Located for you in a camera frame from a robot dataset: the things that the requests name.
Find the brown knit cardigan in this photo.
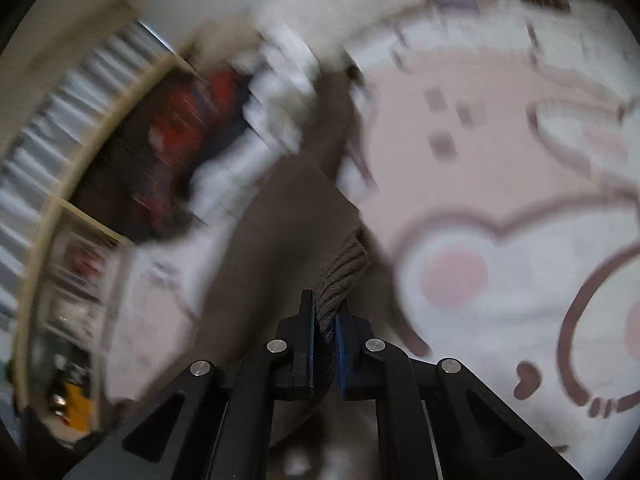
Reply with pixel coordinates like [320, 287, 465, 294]
[129, 66, 396, 480]

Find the wooden headboard shelf left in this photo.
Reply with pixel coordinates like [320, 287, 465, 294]
[10, 51, 188, 445]

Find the black garment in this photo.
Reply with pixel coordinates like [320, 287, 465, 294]
[69, 64, 252, 246]

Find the grey curtain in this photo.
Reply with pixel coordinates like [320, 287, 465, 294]
[0, 19, 177, 321]

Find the red plaid garment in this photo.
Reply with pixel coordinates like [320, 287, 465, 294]
[136, 67, 244, 209]

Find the white garment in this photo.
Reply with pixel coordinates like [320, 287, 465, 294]
[188, 26, 320, 224]

